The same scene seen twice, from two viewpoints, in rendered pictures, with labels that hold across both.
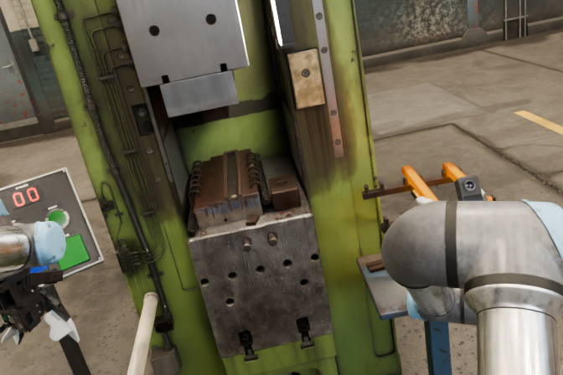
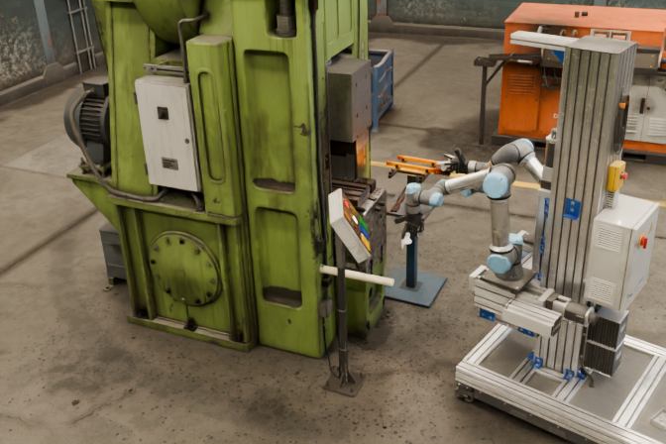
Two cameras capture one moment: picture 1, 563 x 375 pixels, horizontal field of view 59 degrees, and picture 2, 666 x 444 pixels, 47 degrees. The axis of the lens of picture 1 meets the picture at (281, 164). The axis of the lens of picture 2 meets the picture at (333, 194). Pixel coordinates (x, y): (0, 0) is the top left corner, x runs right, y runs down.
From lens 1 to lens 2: 4.19 m
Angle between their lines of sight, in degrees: 57
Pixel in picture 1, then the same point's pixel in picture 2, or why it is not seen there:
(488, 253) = (523, 150)
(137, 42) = (354, 121)
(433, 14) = (12, 52)
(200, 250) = (367, 218)
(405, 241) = (509, 154)
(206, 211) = (359, 199)
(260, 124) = not seen: hidden behind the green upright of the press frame
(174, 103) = (358, 147)
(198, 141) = not seen: hidden behind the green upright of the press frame
